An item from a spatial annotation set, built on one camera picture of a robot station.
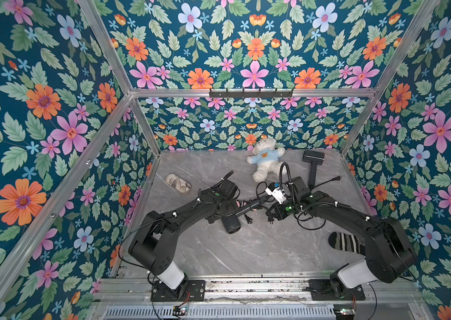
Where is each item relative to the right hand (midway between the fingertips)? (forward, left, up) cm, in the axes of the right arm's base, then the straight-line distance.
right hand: (271, 208), depth 85 cm
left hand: (0, +18, -4) cm, 18 cm away
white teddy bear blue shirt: (+33, +1, -1) cm, 33 cm away
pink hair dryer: (+5, +13, -5) cm, 15 cm away
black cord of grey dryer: (-2, +9, -8) cm, 13 cm away
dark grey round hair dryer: (-5, +17, -4) cm, 18 cm away
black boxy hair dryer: (+35, -27, -5) cm, 45 cm away
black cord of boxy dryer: (-3, -24, -9) cm, 26 cm away
